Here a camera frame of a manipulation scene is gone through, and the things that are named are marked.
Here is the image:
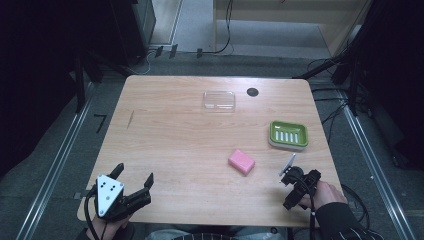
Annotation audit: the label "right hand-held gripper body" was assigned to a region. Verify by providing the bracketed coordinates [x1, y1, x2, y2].
[278, 152, 323, 211]

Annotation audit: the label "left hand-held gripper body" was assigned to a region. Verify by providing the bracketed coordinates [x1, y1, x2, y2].
[94, 173, 153, 222]

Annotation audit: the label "green soap dish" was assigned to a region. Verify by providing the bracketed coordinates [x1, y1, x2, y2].
[267, 120, 309, 151]

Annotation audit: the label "pink soap bar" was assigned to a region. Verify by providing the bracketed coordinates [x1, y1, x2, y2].
[227, 148, 257, 177]

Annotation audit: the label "clear plastic lid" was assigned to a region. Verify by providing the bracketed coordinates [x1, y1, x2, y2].
[201, 90, 237, 113]

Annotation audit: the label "person's right hand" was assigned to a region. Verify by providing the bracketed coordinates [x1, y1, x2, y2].
[299, 180, 348, 210]

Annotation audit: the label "person's left hand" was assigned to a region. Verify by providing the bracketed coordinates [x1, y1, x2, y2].
[87, 214, 133, 240]

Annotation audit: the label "black stand legs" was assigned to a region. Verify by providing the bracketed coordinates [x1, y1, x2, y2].
[68, 49, 134, 114]

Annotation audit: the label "black tripod stand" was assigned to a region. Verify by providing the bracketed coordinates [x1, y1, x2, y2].
[292, 19, 374, 116]

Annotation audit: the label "black cabinet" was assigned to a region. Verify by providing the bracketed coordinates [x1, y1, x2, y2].
[109, 0, 157, 66]

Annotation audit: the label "light wooden furniture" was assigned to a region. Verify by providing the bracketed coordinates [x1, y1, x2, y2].
[213, 0, 373, 57]

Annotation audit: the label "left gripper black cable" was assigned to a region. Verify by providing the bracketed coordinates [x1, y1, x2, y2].
[83, 187, 102, 240]

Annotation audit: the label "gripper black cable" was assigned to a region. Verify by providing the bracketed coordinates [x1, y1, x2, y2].
[83, 187, 102, 240]
[293, 174, 318, 240]

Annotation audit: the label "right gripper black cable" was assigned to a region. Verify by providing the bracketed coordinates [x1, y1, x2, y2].
[293, 174, 318, 240]

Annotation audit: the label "metal floor rail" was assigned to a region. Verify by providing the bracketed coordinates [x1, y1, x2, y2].
[15, 81, 96, 240]
[338, 89, 418, 240]

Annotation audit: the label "black looped cable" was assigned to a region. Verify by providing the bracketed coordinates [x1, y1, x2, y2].
[340, 183, 372, 232]

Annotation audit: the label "black floor cables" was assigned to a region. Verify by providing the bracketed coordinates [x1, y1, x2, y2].
[306, 58, 354, 144]

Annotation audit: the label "white cable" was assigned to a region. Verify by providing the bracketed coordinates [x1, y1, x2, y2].
[128, 49, 158, 76]

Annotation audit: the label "black hanging cable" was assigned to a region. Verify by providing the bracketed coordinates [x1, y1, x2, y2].
[203, 0, 235, 55]

